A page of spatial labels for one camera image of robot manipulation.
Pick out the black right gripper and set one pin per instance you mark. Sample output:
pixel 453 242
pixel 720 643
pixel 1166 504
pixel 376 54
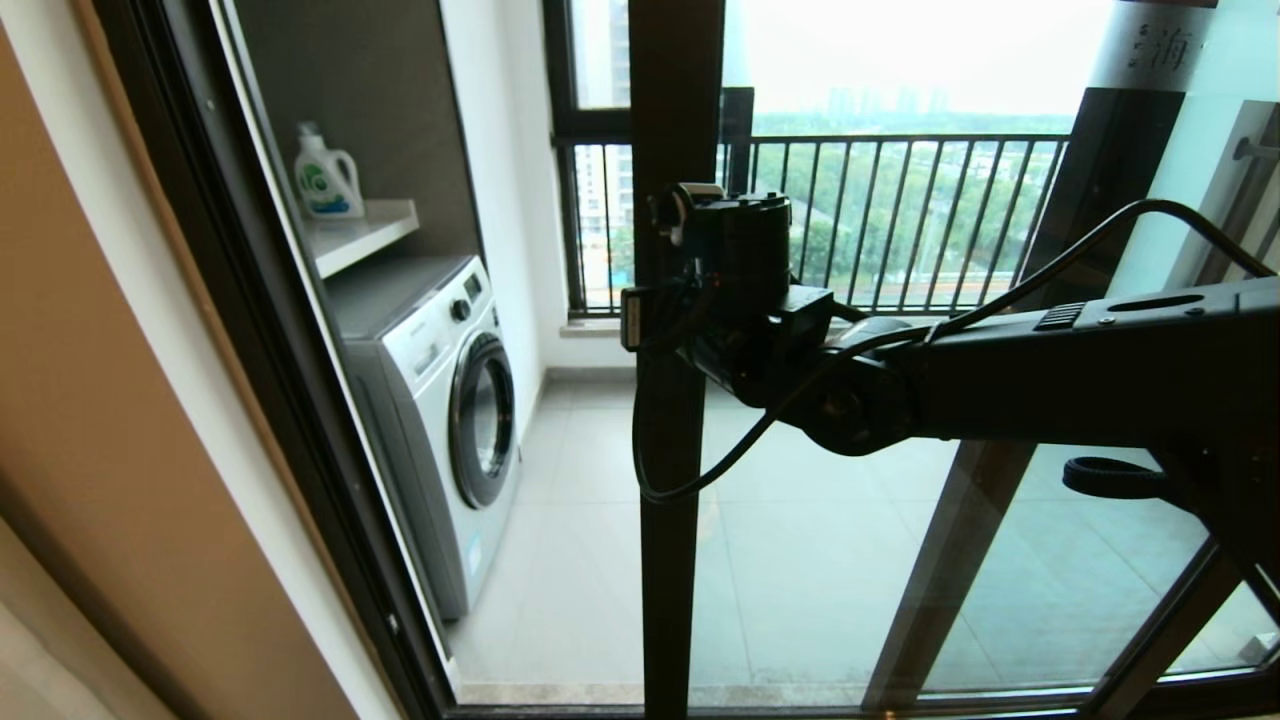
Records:
pixel 750 300

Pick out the grey stone window sill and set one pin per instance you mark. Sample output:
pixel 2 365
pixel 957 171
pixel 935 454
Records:
pixel 600 327

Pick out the frosted white glass sticker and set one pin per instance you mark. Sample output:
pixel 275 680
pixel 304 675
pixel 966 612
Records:
pixel 1150 45

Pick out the dark framed sliding glass door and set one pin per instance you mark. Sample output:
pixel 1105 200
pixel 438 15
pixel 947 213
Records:
pixel 665 600

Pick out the white stone shelf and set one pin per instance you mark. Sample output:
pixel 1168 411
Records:
pixel 358 238

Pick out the dark outer door frame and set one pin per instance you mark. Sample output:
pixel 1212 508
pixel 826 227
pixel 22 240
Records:
pixel 250 250

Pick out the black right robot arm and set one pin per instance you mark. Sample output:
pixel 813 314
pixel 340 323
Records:
pixel 1100 380

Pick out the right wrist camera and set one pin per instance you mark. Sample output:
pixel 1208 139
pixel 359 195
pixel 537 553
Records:
pixel 680 215

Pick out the white front-load washing machine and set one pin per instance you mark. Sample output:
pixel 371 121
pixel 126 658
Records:
pixel 430 400

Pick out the black metal balcony railing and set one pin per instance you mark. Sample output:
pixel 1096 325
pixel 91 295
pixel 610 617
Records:
pixel 950 140

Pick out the dark window frame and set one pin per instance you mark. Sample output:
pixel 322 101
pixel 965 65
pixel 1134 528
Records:
pixel 600 125

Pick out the white detergent bottle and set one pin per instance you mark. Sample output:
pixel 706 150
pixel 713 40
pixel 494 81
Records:
pixel 325 182

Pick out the black side balcony railing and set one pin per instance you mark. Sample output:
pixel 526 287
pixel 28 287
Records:
pixel 1255 150

